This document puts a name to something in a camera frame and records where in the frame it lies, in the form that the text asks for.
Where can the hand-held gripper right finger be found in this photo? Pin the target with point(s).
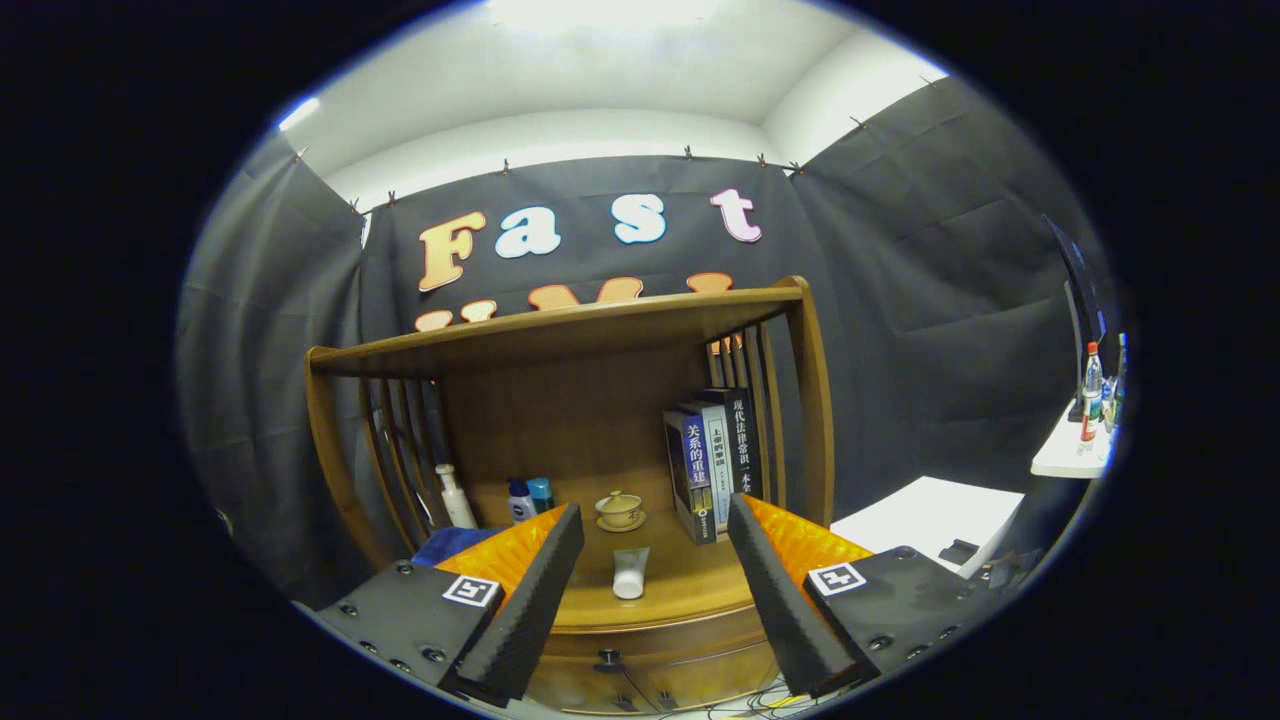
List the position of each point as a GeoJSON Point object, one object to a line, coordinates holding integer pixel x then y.
{"type": "Point", "coordinates": [785, 610]}

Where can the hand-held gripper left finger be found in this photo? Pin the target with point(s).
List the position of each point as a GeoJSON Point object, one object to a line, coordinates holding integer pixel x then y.
{"type": "Point", "coordinates": [535, 610]}

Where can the white green facial cleanser tube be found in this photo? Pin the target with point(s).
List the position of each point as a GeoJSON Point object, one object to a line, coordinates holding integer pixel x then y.
{"type": "Point", "coordinates": [630, 575]}

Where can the wooden drawer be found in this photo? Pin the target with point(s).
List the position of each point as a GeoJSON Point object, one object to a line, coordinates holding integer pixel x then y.
{"type": "Point", "coordinates": [690, 655]}

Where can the wooden countertop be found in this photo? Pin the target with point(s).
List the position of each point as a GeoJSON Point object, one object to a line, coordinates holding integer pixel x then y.
{"type": "Point", "coordinates": [680, 580]}

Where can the wooden cabinet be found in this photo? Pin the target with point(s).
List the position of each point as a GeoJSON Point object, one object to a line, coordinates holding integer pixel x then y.
{"type": "Point", "coordinates": [560, 335]}

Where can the white bottle blue cap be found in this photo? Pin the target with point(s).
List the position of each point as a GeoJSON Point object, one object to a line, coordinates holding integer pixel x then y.
{"type": "Point", "coordinates": [520, 508]}

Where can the blue towel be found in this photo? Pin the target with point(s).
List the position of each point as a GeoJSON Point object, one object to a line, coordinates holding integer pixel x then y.
{"type": "Point", "coordinates": [450, 545]}

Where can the teal bottle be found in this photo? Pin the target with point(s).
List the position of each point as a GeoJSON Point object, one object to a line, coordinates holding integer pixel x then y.
{"type": "Point", "coordinates": [541, 493]}

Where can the beige lidded teacup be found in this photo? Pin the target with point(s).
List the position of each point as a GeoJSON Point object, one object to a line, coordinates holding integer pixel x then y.
{"type": "Point", "coordinates": [620, 513]}

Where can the white pump bottle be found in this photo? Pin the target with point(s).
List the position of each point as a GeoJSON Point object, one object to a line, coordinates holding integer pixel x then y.
{"type": "Point", "coordinates": [458, 505]}

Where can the pale blue spine book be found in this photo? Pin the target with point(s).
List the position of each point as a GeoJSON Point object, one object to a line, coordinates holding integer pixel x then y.
{"type": "Point", "coordinates": [720, 460]}

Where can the white storage box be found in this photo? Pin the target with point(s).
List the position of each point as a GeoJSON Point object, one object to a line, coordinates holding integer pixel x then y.
{"type": "Point", "coordinates": [920, 515]}

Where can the black spine book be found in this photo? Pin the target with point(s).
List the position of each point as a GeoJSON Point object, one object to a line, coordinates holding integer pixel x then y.
{"type": "Point", "coordinates": [745, 440]}

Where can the white side table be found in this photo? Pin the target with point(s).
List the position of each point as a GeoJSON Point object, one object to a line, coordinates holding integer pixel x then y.
{"type": "Point", "coordinates": [1060, 455]}

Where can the black backdrop cloth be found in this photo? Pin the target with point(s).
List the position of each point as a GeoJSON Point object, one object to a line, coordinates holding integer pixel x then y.
{"type": "Point", "coordinates": [900, 300]}

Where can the red label water bottle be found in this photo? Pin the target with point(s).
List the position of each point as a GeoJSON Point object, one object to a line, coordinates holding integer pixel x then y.
{"type": "Point", "coordinates": [1091, 390]}

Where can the green label bottle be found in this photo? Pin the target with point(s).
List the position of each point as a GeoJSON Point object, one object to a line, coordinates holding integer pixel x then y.
{"type": "Point", "coordinates": [1115, 395]}

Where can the ceiling light panel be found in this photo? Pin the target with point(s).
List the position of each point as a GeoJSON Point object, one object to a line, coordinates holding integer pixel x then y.
{"type": "Point", "coordinates": [600, 10]}

